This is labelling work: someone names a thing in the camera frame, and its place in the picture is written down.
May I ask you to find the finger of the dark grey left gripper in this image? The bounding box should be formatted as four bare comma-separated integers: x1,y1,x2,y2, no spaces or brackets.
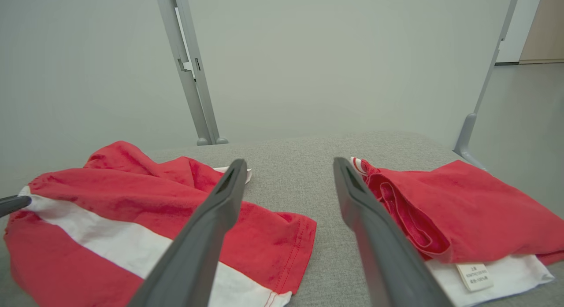
0,195,32,218

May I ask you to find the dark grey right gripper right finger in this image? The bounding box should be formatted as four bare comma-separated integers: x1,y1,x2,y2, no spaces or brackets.
333,156,454,307

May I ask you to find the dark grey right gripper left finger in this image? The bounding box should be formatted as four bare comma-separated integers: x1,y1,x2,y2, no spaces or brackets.
128,159,248,307

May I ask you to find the red garment with white band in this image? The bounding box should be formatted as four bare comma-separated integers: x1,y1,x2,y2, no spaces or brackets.
4,141,317,307

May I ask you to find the red shirt with white sleeves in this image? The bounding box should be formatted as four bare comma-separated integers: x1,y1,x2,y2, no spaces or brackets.
350,156,564,307

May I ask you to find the beige door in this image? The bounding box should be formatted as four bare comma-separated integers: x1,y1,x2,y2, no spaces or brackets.
520,0,564,64

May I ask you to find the grey single partition post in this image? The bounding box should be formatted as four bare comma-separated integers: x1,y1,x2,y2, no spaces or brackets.
454,0,521,171

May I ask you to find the grey double partition post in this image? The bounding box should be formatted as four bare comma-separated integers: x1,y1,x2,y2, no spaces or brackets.
154,0,229,146

